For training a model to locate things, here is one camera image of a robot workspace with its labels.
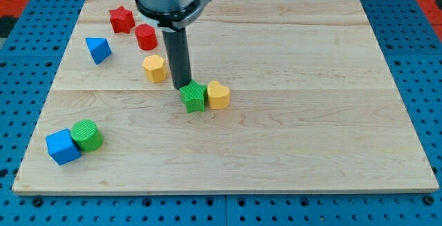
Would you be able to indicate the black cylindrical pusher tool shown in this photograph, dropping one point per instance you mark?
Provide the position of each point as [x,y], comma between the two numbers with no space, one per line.
[178,56]

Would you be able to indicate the yellow heart block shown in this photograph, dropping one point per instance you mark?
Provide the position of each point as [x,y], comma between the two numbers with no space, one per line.
[219,95]

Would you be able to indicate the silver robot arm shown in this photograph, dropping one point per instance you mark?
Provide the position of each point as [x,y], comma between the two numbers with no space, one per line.
[172,17]

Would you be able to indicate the red star block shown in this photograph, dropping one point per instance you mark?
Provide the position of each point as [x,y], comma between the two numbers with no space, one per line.
[121,20]

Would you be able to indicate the green star block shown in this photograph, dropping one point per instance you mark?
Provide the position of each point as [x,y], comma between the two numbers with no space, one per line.
[194,96]

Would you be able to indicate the red cylinder block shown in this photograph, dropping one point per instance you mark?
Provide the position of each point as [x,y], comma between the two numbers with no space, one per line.
[146,37]

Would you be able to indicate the yellow hexagon block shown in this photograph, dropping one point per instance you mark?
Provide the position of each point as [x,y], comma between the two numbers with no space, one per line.
[155,68]

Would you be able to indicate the blue triangle block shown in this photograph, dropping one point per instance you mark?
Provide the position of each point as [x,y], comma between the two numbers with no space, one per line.
[99,49]

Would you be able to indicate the green cylinder block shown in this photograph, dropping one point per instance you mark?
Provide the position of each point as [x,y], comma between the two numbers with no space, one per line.
[87,135]

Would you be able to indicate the wooden board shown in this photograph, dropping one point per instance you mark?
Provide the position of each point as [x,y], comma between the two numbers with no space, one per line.
[314,109]

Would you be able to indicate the blue cube block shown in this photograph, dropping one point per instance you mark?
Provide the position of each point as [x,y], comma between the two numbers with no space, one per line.
[61,147]

